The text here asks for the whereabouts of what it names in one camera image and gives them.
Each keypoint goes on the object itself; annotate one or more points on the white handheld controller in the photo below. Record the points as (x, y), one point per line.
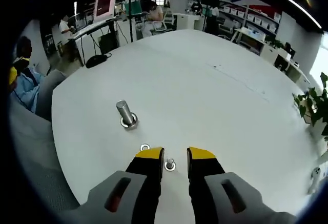
(314, 180)

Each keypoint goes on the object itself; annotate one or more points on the person's head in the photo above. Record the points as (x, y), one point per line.
(24, 45)

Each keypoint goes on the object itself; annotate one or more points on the row of white storage bins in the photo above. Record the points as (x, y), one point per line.
(252, 18)

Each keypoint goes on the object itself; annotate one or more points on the thin threaded metal stud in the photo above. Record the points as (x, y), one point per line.
(169, 161)

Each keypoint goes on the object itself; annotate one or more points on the grey mesh office chair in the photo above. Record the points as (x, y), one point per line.
(38, 162)

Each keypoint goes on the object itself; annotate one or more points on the small metal washer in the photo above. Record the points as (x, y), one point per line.
(141, 147)
(173, 168)

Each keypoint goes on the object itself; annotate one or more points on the white storage shelf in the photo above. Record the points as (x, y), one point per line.
(251, 13)

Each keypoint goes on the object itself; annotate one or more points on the black wall monitor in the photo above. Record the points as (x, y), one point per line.
(210, 0)

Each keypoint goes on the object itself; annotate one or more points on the thick threaded metal stud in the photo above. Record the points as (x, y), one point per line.
(124, 112)

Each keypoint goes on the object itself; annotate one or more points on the black upright pole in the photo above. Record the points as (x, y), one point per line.
(130, 16)

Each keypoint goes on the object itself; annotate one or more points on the black laptop stand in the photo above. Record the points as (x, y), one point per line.
(112, 37)

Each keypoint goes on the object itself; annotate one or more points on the person's torso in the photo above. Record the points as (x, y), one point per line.
(28, 90)

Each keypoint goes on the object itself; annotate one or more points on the green board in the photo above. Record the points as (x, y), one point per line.
(135, 7)

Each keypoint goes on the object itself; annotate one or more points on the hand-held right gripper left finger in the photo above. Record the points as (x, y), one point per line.
(120, 198)

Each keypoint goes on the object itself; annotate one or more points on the green potted plant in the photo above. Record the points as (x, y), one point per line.
(315, 108)

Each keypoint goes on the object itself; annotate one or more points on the white open laptop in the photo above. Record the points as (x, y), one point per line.
(106, 2)

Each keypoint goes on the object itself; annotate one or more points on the black computer mouse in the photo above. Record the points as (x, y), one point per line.
(95, 61)

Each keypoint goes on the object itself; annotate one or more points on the small leafy desk plant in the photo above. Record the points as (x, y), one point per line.
(274, 43)

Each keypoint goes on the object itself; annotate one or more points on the white office desk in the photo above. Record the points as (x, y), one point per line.
(271, 52)

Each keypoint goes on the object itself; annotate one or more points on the white office chair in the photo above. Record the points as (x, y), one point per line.
(164, 24)

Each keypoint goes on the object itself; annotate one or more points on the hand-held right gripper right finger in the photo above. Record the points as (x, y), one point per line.
(230, 198)

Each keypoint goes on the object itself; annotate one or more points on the white cabinet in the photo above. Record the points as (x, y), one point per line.
(187, 21)

